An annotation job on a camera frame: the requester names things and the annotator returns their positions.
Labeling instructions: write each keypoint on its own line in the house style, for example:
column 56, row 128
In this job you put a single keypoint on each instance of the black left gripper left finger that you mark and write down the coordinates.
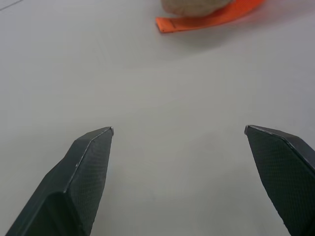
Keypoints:
column 73, row 186

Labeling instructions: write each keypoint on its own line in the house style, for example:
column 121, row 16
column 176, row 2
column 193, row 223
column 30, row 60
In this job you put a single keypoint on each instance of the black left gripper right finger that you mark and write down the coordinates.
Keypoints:
column 288, row 177

